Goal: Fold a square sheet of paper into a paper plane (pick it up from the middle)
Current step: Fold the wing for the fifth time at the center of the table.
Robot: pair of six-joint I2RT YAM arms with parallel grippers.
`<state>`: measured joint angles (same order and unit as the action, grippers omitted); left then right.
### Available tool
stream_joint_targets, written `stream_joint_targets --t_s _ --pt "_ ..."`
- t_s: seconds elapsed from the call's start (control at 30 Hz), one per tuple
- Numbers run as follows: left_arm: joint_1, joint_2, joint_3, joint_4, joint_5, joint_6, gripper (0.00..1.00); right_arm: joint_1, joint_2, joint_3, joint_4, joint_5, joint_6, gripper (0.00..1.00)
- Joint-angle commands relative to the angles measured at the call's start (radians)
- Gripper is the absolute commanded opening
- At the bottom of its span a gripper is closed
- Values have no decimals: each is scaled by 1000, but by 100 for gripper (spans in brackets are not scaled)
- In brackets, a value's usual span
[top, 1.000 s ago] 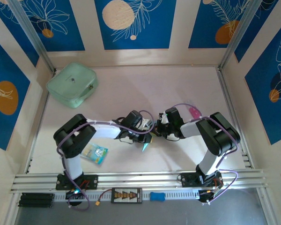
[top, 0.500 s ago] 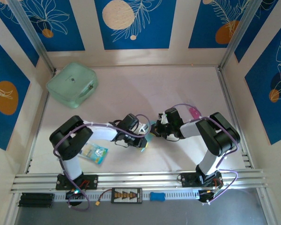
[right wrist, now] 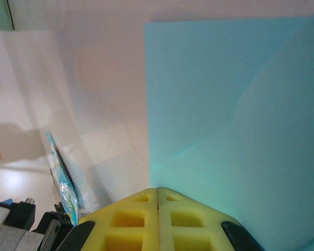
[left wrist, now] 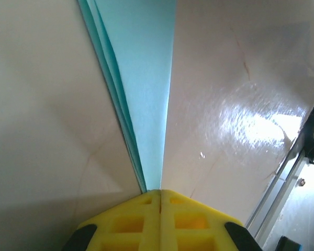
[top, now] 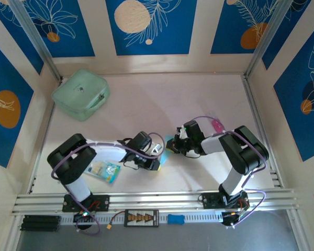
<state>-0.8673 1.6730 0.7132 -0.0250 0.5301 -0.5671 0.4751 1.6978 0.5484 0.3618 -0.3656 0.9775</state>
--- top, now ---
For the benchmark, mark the light blue cloth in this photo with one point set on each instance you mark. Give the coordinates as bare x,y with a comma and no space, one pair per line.
165,158

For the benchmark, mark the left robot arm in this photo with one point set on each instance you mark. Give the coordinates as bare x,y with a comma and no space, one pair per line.
70,159

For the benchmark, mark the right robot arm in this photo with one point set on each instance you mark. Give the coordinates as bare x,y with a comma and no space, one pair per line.
246,151

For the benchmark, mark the pink clear plastic stick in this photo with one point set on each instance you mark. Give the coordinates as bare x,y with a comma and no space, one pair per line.
217,126

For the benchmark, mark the blue snack packet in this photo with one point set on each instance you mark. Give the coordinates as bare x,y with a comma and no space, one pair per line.
107,171

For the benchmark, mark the black power distribution board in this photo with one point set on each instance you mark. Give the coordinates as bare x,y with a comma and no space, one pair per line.
141,218

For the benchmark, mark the blue foam block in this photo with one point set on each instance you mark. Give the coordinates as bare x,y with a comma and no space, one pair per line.
175,219

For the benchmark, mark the mint green zipper pouch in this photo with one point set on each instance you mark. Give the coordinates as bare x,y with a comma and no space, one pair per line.
79,94

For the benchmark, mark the circuit board with green light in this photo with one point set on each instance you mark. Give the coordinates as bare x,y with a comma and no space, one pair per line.
83,214

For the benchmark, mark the black ribbed block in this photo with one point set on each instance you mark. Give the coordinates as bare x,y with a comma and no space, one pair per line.
40,223

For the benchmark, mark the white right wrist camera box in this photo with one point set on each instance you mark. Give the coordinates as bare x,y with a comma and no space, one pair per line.
182,134

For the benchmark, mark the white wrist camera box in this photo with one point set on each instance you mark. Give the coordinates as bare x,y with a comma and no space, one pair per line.
156,148
182,134

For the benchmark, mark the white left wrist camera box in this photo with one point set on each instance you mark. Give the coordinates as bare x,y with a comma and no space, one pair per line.
156,148

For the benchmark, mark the aluminium mounting rail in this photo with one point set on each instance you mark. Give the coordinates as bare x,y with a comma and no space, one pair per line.
159,198

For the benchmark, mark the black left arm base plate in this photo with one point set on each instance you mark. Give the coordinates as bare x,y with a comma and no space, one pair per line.
103,202

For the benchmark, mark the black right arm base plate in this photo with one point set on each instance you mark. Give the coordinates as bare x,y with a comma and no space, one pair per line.
209,200

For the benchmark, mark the aluminium frame post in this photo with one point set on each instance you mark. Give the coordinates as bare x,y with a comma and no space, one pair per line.
38,39
265,39

